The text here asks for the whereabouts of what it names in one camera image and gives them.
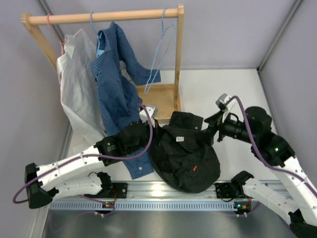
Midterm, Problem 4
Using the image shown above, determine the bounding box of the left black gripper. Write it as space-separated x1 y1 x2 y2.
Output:
127 118 166 155

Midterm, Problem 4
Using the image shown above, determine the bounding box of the black pinstriped shirt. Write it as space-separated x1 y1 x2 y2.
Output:
148 111 220 193

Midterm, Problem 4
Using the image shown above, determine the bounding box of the light blue wire hanger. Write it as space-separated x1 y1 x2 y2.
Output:
144 8 178 95

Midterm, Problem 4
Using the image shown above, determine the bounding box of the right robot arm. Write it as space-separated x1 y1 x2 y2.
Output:
203 107 317 238

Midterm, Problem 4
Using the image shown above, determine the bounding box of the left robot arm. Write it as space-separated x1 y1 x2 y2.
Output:
25 121 156 209

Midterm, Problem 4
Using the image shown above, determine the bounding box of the blue checkered shirt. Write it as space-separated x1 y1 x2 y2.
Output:
91 21 161 180

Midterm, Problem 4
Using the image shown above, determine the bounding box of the white shirt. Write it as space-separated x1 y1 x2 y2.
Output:
56 29 106 153

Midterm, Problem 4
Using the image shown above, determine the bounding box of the blue hanger under blue shirt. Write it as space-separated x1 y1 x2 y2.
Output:
90 11 101 57

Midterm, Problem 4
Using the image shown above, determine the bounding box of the wooden clothes rack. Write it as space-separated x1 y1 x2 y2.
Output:
20 4 184 123

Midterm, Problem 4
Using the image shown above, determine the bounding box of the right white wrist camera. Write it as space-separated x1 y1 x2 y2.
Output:
215 93 236 122

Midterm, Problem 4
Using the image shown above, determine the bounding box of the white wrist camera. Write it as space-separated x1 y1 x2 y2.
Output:
215 93 236 122
139 105 158 127

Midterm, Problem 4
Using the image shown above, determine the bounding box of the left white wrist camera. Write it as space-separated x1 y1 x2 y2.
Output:
139 105 158 127

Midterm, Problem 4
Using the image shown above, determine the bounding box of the aluminium mounting rail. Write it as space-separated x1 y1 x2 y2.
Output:
49 180 295 201

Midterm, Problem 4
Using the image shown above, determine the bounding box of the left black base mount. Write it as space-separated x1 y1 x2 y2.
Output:
108 182 128 199

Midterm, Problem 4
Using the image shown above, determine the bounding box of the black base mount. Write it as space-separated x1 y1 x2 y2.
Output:
108 182 128 199
214 182 245 202

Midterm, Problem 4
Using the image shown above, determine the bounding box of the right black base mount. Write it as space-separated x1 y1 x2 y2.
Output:
214 182 245 202

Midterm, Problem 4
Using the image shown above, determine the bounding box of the slotted grey cable duct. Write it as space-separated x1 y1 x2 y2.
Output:
50 200 240 212

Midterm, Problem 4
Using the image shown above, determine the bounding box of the pink wire hanger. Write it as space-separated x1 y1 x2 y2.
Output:
46 13 65 55

